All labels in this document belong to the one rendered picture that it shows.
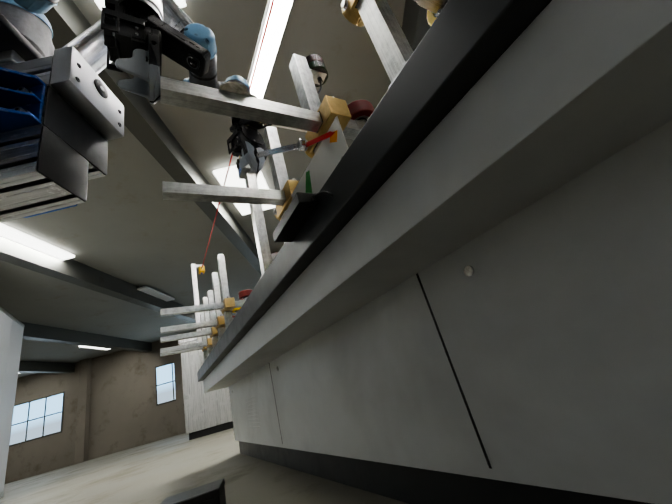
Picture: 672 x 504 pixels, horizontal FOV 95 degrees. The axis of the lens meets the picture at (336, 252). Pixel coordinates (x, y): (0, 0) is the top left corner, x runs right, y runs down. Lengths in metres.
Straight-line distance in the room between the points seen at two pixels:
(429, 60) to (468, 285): 0.41
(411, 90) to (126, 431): 14.09
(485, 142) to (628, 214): 0.23
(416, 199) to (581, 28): 0.24
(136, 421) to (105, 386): 1.82
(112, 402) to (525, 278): 14.36
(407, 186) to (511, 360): 0.36
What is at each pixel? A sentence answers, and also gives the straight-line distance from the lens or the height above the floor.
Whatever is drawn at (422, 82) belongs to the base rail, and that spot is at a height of 0.65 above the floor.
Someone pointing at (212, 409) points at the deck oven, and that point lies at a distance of 7.31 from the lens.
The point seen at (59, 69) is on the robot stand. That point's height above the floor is 0.93.
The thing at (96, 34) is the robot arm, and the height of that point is 1.38.
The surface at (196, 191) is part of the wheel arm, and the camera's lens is 0.80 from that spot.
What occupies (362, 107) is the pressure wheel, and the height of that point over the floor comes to 0.88.
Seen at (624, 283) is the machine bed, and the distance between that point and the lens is 0.56.
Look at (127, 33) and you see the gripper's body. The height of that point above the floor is 0.92.
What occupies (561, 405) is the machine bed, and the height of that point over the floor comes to 0.22.
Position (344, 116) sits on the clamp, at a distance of 0.69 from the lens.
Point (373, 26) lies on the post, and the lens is 0.62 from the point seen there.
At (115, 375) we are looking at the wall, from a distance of 14.63.
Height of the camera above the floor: 0.34
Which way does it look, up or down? 22 degrees up
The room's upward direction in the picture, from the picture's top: 16 degrees counter-clockwise
